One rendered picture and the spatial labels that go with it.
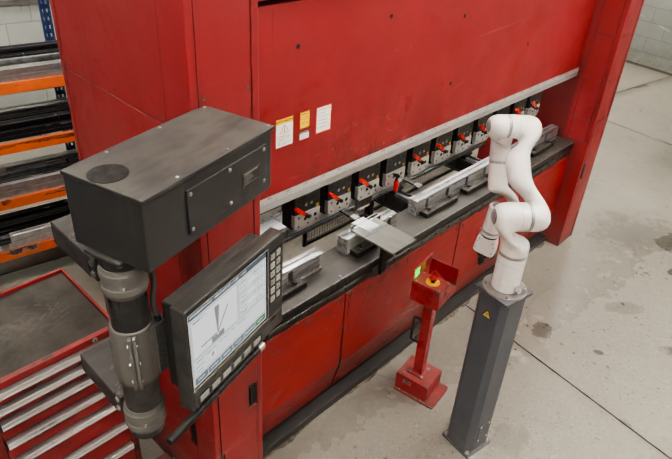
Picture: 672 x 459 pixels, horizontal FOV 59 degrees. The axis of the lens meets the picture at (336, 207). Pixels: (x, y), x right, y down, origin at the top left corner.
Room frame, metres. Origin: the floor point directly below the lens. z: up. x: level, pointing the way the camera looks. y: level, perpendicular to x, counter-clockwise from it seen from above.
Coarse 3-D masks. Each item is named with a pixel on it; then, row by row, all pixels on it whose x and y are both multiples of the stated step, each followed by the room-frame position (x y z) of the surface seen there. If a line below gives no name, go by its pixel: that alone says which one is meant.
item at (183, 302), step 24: (240, 240) 1.49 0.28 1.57; (264, 240) 1.45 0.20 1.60; (216, 264) 1.36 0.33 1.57; (240, 264) 1.33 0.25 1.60; (192, 288) 1.25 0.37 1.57; (216, 288) 1.22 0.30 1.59; (168, 312) 1.18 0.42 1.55; (192, 312) 1.14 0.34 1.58; (168, 336) 1.18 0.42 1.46; (264, 336) 1.41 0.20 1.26; (168, 360) 1.19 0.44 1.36; (240, 360) 1.30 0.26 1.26; (192, 384) 1.12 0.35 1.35; (216, 384) 1.20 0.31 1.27; (192, 408) 1.11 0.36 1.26
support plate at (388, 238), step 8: (384, 224) 2.53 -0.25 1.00; (360, 232) 2.45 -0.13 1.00; (368, 232) 2.45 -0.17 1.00; (376, 232) 2.46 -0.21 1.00; (384, 232) 2.46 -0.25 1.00; (392, 232) 2.47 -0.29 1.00; (400, 232) 2.47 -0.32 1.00; (368, 240) 2.39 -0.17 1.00; (376, 240) 2.39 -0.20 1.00; (384, 240) 2.39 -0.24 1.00; (392, 240) 2.40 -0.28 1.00; (400, 240) 2.40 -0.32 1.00; (408, 240) 2.40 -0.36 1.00; (384, 248) 2.32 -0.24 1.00; (392, 248) 2.33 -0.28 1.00; (400, 248) 2.33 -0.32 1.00
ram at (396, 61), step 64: (320, 0) 2.22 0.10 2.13; (384, 0) 2.49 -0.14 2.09; (448, 0) 2.83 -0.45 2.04; (512, 0) 3.26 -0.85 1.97; (576, 0) 3.86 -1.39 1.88; (320, 64) 2.23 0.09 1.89; (384, 64) 2.52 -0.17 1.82; (448, 64) 2.89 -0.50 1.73; (512, 64) 3.37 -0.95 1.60; (576, 64) 4.05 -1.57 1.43; (384, 128) 2.55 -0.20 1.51; (448, 128) 2.96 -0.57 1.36
